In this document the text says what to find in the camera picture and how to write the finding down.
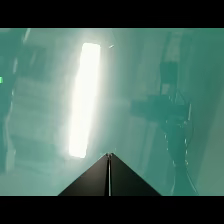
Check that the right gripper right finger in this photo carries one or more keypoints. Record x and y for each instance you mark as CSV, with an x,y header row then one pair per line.
x,y
125,181

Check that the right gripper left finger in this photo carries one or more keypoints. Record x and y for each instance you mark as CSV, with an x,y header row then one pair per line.
x,y
95,181

